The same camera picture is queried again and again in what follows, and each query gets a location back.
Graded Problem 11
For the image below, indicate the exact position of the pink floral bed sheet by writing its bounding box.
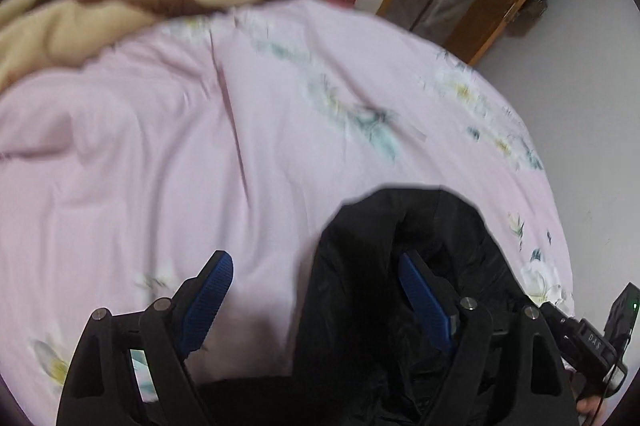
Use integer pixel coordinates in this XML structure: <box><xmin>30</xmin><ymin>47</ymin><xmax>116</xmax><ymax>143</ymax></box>
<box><xmin>1</xmin><ymin>0</ymin><xmax>574</xmax><ymax>425</ymax></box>

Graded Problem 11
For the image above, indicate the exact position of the black puffer jacket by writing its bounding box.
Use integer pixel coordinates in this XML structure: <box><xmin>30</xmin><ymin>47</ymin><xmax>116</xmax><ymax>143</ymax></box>
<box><xmin>200</xmin><ymin>189</ymin><xmax>536</xmax><ymax>425</ymax></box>

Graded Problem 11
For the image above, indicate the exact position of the person right hand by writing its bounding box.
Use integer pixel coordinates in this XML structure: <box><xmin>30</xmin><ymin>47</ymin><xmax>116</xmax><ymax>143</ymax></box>
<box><xmin>576</xmin><ymin>396</ymin><xmax>606</xmax><ymax>426</ymax></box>

